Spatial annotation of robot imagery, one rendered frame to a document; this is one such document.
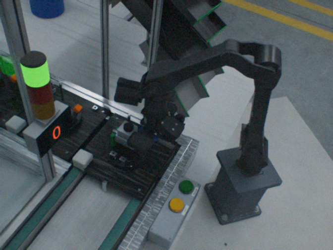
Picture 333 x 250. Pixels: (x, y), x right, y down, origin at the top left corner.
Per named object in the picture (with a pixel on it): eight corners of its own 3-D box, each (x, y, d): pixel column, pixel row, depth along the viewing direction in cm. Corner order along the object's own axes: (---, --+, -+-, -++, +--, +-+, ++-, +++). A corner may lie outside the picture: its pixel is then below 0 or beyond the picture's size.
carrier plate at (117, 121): (177, 145, 120) (178, 141, 118) (141, 201, 105) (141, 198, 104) (115, 116, 125) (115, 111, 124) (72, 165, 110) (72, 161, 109)
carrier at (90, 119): (111, 114, 126) (111, 88, 116) (68, 163, 111) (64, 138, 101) (54, 87, 131) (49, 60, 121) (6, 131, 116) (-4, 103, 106)
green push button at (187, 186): (194, 186, 110) (195, 183, 109) (189, 196, 108) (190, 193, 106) (183, 180, 111) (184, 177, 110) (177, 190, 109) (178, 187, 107)
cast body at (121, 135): (140, 140, 110) (141, 125, 105) (133, 150, 107) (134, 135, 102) (116, 129, 112) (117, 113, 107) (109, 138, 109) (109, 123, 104)
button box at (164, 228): (197, 193, 115) (201, 183, 110) (168, 250, 102) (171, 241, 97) (178, 184, 116) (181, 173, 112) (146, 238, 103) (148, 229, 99)
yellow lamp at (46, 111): (60, 109, 83) (57, 94, 80) (45, 123, 80) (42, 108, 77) (42, 100, 85) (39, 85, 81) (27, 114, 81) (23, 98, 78)
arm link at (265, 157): (265, 145, 102) (273, 131, 98) (265, 171, 97) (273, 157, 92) (242, 140, 103) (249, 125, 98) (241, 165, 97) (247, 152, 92)
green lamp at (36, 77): (54, 77, 76) (52, 58, 72) (38, 91, 73) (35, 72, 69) (35, 68, 77) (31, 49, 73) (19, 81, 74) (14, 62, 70)
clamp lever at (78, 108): (77, 118, 116) (83, 107, 111) (73, 122, 115) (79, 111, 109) (68, 111, 116) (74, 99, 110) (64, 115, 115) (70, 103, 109)
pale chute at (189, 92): (200, 98, 131) (209, 96, 127) (179, 118, 123) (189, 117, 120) (163, 28, 122) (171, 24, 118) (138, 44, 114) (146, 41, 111)
